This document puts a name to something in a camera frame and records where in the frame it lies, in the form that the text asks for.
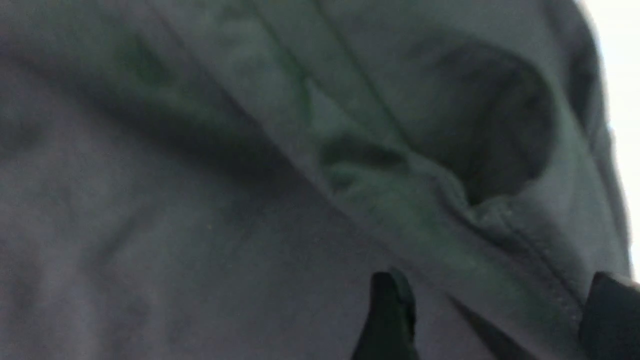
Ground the dark gray long-sleeve shirt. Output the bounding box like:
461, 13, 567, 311
1, 0, 632, 360

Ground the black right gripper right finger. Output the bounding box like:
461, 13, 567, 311
579, 272, 640, 360

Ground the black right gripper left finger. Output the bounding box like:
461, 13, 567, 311
351, 269, 419, 360

